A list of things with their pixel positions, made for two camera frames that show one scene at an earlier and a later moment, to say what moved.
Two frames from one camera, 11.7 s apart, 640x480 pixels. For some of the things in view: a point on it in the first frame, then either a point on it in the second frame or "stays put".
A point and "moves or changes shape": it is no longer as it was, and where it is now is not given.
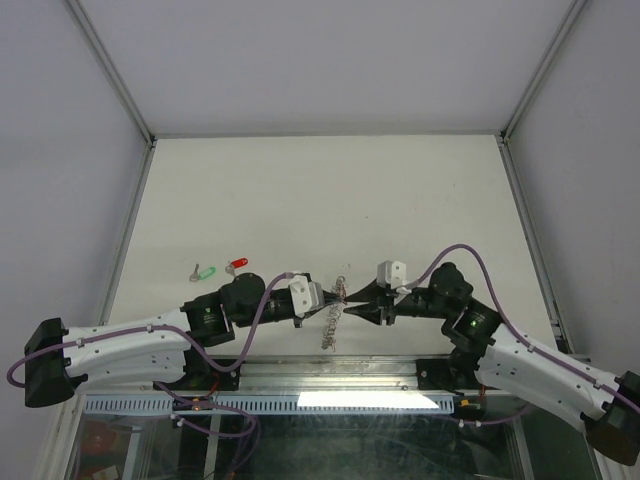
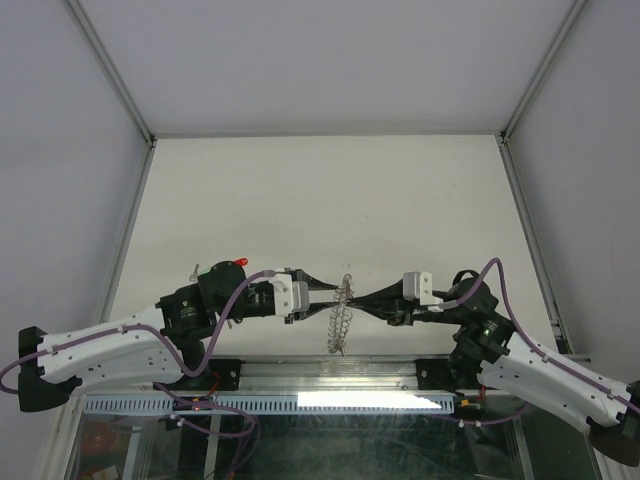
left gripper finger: [331, 304] stays put
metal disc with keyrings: [339, 295] moves or changes shape
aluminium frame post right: [542, 72] stays put
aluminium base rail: [331, 374] stays put
